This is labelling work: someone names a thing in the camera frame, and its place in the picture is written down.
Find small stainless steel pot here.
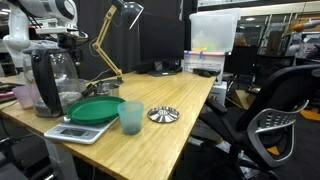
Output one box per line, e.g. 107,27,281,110
94,82,120,98

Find black computer monitor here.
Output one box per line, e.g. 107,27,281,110
138,13,186,78

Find ribbed stainless steel dish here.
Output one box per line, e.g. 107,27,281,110
147,106,180,124

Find black office chair gray back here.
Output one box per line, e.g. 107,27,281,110
199,64,320,180

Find white box with blue tape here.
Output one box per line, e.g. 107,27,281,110
183,50,227,84

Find white carton with red print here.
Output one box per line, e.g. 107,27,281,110
208,81,228,107

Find wooden desk lamp black shade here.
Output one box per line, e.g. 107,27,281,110
91,0,145,85

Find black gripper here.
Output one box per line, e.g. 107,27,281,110
58,34,83,68

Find teal plastic cup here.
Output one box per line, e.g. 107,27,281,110
116,101,145,136

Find pink plastic cup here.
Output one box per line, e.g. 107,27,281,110
12,84,34,110

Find green plastic plate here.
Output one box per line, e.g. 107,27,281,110
66,96,127,126

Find clear plastic storage bin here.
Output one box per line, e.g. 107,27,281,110
188,8,241,54

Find white kitchen scale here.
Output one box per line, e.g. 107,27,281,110
43,116,119,146

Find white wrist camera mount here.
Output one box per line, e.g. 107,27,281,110
34,26,89,41

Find gray pot with black handle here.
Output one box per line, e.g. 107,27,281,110
56,78,87,105

